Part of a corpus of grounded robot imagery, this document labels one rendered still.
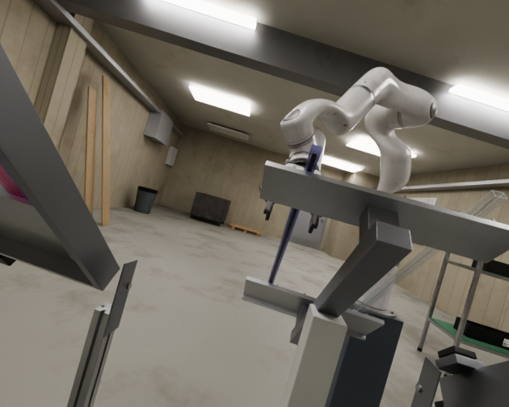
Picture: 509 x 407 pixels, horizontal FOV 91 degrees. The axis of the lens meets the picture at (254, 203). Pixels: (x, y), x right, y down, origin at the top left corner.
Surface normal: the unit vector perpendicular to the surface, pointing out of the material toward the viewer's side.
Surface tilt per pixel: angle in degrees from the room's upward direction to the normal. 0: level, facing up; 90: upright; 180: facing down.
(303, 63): 90
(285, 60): 90
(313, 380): 90
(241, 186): 90
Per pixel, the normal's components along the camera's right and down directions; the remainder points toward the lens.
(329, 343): -0.11, -0.03
